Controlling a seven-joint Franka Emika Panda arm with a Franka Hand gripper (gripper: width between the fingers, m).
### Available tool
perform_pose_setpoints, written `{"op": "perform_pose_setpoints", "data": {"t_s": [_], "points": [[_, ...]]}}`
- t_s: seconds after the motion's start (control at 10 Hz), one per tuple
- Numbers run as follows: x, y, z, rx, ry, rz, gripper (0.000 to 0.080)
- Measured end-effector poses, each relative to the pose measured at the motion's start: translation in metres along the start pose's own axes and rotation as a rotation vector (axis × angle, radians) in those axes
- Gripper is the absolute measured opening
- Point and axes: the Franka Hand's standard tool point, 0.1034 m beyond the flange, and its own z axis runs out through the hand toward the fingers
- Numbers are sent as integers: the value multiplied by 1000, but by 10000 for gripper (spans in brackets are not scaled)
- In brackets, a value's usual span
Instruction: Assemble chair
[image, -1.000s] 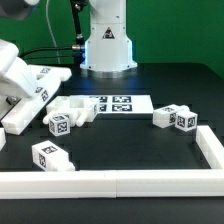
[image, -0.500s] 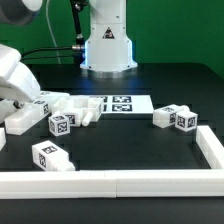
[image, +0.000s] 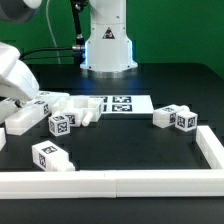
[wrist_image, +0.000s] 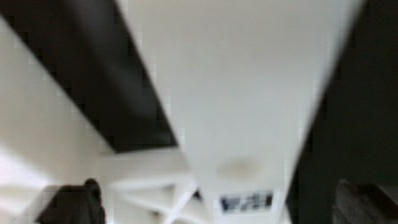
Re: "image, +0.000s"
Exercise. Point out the white marker sheet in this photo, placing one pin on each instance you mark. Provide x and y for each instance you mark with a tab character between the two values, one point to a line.
126	104

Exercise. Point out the white chair back assembly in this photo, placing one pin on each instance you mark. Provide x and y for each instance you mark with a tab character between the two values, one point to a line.
19	120

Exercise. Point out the white chair seat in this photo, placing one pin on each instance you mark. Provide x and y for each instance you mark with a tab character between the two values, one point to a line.
80	110

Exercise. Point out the white left fence bar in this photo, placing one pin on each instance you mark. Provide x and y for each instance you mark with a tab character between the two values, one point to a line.
2	138

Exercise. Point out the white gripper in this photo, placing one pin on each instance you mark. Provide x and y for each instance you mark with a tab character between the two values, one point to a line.
16	79

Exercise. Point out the white front fence bar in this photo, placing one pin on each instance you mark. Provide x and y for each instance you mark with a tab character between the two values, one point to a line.
111	184

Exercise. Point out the white right fence bar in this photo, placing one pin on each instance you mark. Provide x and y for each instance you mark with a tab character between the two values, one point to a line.
210	146

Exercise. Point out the white fence bar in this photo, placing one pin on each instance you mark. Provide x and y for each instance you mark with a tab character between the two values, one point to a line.
111	184
2	138
210	146

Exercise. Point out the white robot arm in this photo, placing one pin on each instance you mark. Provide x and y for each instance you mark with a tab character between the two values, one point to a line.
100	34

